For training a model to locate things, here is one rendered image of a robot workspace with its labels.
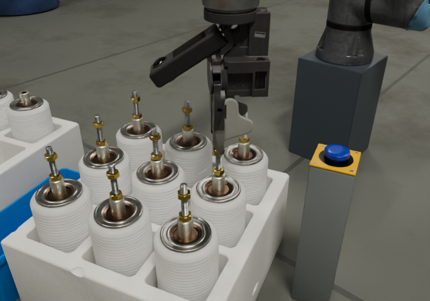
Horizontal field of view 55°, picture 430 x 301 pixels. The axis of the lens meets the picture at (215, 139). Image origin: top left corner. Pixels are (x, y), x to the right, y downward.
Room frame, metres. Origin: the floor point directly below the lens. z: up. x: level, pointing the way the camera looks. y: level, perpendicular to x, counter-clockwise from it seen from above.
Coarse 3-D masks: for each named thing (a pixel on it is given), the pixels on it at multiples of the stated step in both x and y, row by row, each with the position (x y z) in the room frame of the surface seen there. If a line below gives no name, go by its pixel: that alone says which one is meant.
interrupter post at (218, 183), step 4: (212, 176) 0.55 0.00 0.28; (216, 176) 0.55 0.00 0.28; (220, 176) 0.55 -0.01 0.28; (224, 176) 0.55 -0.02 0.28; (212, 180) 0.55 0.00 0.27; (216, 180) 0.54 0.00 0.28; (220, 180) 0.54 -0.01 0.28; (224, 180) 0.55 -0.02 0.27; (212, 184) 0.55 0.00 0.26; (216, 184) 0.54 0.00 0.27; (220, 184) 0.54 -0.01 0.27; (224, 184) 0.55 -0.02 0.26; (212, 188) 0.55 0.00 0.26; (216, 188) 0.54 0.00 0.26; (220, 188) 0.54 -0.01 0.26; (224, 188) 0.55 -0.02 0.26; (216, 192) 0.55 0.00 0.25; (220, 192) 0.55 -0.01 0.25
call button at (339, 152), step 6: (336, 144) 0.57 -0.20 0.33; (324, 150) 0.55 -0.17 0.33; (330, 150) 0.55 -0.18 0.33; (336, 150) 0.55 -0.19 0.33; (342, 150) 0.55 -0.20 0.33; (348, 150) 0.55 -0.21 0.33; (330, 156) 0.54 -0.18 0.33; (336, 156) 0.54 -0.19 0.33; (342, 156) 0.53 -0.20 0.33; (348, 156) 0.54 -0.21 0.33; (336, 162) 0.54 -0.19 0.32; (342, 162) 0.54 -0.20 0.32
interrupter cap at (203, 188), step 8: (208, 176) 0.59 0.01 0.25; (200, 184) 0.56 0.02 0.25; (208, 184) 0.56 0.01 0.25; (232, 184) 0.56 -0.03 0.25; (200, 192) 0.54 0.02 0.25; (208, 192) 0.54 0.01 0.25; (224, 192) 0.55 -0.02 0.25; (232, 192) 0.54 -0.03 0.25; (240, 192) 0.54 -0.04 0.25; (208, 200) 0.52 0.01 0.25; (216, 200) 0.52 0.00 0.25; (224, 200) 0.52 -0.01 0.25
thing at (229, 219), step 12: (192, 192) 0.55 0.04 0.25; (192, 204) 0.54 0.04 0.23; (204, 204) 0.52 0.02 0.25; (216, 204) 0.52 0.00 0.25; (228, 204) 0.52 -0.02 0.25; (240, 204) 0.52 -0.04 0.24; (204, 216) 0.51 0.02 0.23; (216, 216) 0.51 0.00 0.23; (228, 216) 0.51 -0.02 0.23; (240, 216) 0.53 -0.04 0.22; (216, 228) 0.51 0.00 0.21; (228, 228) 0.51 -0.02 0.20; (240, 228) 0.53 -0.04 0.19; (228, 240) 0.51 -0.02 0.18
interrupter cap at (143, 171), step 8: (144, 168) 0.61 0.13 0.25; (168, 168) 0.61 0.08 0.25; (176, 168) 0.61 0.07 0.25; (144, 176) 0.59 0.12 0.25; (152, 176) 0.59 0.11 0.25; (160, 176) 0.59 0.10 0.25; (168, 176) 0.59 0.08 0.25; (176, 176) 0.59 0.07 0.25; (152, 184) 0.57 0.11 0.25; (160, 184) 0.57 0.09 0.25
